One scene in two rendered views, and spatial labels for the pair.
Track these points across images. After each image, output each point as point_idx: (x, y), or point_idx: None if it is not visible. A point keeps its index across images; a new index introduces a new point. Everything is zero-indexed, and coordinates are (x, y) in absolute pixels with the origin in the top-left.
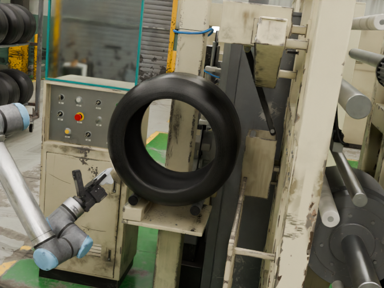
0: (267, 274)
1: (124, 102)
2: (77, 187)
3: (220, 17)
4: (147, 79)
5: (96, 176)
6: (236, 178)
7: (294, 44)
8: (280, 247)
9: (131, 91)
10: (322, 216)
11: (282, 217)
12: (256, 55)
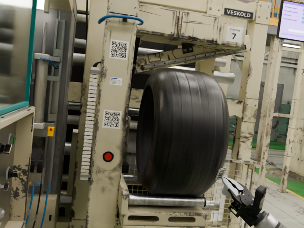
0: (117, 221)
1: (225, 104)
2: (262, 202)
3: (244, 31)
4: (210, 78)
5: (232, 192)
6: (58, 173)
7: None
8: (251, 149)
9: (221, 92)
10: None
11: None
12: (226, 55)
